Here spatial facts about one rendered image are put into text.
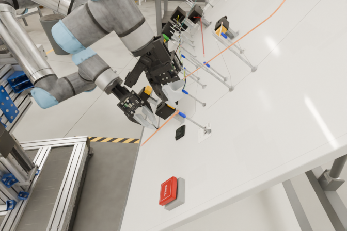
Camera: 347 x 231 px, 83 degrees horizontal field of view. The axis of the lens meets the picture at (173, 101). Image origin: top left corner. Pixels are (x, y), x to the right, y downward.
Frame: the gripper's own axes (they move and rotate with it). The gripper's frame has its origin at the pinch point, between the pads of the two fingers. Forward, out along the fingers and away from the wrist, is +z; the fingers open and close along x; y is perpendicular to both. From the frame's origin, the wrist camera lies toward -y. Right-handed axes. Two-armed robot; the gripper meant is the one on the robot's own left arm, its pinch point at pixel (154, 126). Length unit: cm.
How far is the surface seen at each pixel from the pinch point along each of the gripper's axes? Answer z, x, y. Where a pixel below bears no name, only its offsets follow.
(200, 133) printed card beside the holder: 8.2, 7.3, 20.1
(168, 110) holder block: -1.3, 6.7, 11.0
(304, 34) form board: 5, 35, 36
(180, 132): 6.0, 4.3, 12.2
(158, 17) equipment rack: -45, 53, -60
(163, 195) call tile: 10.3, -9.2, 25.4
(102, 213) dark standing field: 27, -74, -84
